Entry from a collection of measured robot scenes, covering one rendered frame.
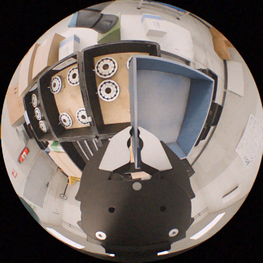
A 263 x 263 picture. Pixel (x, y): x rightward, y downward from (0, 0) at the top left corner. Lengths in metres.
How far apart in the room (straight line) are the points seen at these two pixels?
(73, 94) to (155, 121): 0.43
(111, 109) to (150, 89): 0.29
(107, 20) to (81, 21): 0.12
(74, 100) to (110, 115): 0.23
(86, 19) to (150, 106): 0.47
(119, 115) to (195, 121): 0.35
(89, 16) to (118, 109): 0.52
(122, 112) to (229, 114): 2.97
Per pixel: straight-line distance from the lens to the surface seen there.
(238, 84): 2.98
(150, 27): 0.62
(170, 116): 0.20
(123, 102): 0.40
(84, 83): 0.33
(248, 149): 2.98
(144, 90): 0.16
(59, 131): 0.58
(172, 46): 0.71
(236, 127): 2.98
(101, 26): 0.51
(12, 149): 3.10
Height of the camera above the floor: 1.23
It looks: 57 degrees down
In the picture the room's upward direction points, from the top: 170 degrees clockwise
